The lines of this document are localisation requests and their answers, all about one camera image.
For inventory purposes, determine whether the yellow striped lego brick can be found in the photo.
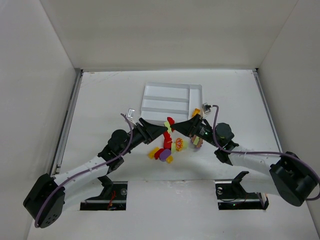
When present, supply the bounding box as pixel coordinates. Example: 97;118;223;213
191;108;201;118

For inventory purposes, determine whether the light green lego piece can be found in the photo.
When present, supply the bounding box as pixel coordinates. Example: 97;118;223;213
164;121;173;134

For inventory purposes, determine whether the small red lego brick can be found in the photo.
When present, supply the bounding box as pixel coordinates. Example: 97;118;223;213
167;117;175;126

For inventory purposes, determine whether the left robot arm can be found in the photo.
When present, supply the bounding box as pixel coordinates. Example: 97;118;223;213
23;118;167;229

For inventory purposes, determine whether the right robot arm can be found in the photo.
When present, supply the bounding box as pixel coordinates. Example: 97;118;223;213
171;114;320;207

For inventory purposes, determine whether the purple tan lego piece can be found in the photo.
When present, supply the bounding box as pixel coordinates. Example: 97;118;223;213
191;135;203;150

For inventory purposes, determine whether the red rounded lego brick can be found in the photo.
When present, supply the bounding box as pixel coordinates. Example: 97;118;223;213
163;139;173;150

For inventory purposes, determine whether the orange patterned lego piece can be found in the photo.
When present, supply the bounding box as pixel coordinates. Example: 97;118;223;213
174;137;188;152

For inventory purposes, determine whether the dark red lego brick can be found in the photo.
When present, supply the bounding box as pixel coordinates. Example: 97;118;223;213
154;148;165;160

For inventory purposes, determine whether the white divided tray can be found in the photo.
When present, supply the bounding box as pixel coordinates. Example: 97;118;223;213
140;82;203;124

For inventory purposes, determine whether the small orange lego piece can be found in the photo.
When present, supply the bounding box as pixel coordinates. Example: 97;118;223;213
165;155;174;164

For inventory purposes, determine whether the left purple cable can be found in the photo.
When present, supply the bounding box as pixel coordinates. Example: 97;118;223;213
33;112;134;229

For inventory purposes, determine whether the purple cable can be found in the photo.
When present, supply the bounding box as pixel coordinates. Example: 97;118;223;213
33;112;134;229
209;104;320;201

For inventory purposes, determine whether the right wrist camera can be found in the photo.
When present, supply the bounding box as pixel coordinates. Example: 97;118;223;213
201;103;212;117

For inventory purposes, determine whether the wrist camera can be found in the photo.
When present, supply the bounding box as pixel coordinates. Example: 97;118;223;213
201;103;212;117
126;108;135;119

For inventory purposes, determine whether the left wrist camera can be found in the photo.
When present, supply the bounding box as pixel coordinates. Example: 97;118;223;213
126;108;135;119

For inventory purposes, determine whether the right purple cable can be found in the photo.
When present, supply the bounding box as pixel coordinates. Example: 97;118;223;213
209;104;320;201

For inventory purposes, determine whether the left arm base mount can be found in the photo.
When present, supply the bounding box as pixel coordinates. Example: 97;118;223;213
80;176;128;211

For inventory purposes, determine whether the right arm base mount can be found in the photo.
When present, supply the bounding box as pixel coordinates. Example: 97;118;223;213
215;171;269;211

